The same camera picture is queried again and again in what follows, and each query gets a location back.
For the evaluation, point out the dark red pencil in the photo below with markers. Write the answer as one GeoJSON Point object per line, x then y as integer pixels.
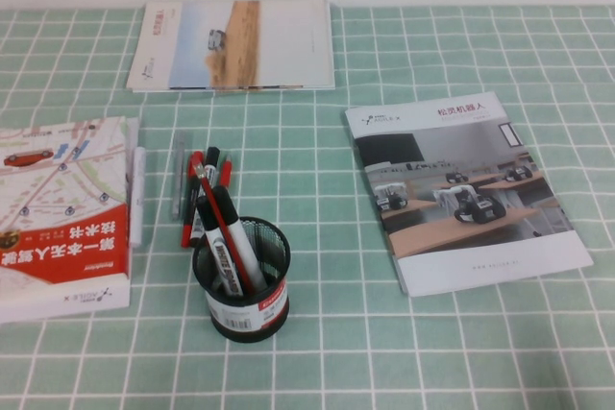
{"type": "Point", "coordinates": [217, 213]}

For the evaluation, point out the short red pen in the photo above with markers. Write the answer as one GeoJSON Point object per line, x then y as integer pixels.
{"type": "Point", "coordinates": [226, 172]}

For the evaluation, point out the black white marker pen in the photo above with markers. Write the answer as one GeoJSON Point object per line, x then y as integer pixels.
{"type": "Point", "coordinates": [210, 162]}

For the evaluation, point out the red marker pen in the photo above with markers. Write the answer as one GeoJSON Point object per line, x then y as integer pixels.
{"type": "Point", "coordinates": [192, 189]}

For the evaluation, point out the grey slim pen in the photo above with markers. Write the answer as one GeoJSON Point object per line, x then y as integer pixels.
{"type": "Point", "coordinates": [179, 179]}

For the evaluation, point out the black mesh pen holder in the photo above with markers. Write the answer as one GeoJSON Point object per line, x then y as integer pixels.
{"type": "Point", "coordinates": [250, 323]}

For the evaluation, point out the black capped whiteboard marker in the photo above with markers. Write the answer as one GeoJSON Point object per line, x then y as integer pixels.
{"type": "Point", "coordinates": [242, 247]}
{"type": "Point", "coordinates": [222, 256]}

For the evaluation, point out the classroom robots brochure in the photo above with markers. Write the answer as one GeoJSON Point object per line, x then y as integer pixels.
{"type": "Point", "coordinates": [461, 199]}

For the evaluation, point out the desert vehicle brochure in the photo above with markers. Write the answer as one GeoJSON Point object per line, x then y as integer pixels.
{"type": "Point", "coordinates": [230, 45]}

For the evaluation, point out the thin white booklet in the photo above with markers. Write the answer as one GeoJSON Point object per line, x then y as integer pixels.
{"type": "Point", "coordinates": [133, 127]}

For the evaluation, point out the red white map book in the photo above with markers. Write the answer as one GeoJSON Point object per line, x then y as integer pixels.
{"type": "Point", "coordinates": [62, 218]}

